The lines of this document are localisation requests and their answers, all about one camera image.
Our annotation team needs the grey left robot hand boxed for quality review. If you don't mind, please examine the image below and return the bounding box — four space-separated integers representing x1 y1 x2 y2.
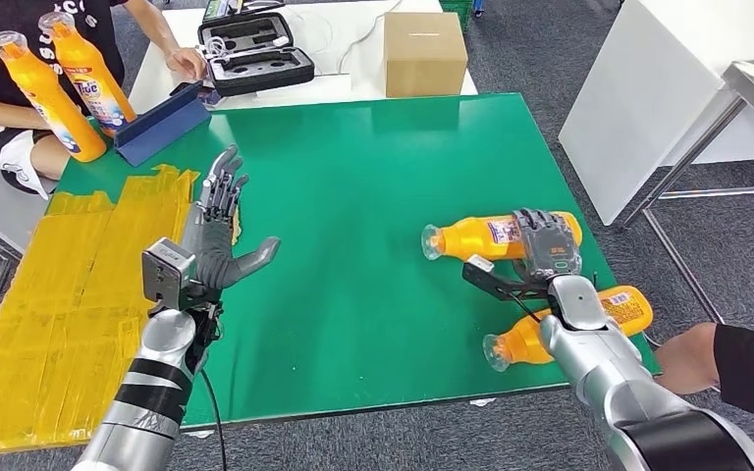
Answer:
182 143 282 291

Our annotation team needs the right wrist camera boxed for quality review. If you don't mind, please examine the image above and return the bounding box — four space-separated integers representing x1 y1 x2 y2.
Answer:
461 254 551 303

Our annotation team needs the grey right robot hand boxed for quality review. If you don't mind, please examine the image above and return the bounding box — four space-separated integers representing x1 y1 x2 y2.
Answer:
512 207 584 282

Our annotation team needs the green plastic crate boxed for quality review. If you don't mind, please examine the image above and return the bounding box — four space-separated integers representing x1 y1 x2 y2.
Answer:
438 0 474 31

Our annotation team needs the white table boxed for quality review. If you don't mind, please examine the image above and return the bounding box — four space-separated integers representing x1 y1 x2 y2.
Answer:
128 0 479 119

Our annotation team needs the blue tablet case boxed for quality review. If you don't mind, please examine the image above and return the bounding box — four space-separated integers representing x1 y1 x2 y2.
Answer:
113 79 212 169

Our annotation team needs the yellow plastic sheet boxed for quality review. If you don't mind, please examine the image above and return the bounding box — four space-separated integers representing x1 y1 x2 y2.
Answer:
0 163 242 456

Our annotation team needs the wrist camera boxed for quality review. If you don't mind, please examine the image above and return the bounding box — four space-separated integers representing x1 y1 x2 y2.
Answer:
140 236 197 310
461 254 551 303

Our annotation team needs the orange detergent bottle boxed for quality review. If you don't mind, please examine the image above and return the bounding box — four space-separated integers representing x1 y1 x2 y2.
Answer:
420 210 584 263
37 11 138 139
0 29 108 164
482 285 655 374

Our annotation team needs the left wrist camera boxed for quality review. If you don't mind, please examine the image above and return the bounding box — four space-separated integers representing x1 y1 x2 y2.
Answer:
140 236 197 310

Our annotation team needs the cardboard box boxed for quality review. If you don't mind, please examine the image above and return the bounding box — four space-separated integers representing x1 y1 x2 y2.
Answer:
383 11 469 99

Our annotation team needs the green printed package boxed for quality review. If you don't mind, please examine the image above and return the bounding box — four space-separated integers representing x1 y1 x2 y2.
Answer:
201 0 286 24

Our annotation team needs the white panel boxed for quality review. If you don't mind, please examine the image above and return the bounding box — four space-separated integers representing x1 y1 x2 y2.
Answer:
558 0 754 227

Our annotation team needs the black foam-lined case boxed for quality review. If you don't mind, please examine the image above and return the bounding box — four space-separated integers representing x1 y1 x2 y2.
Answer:
196 11 316 99

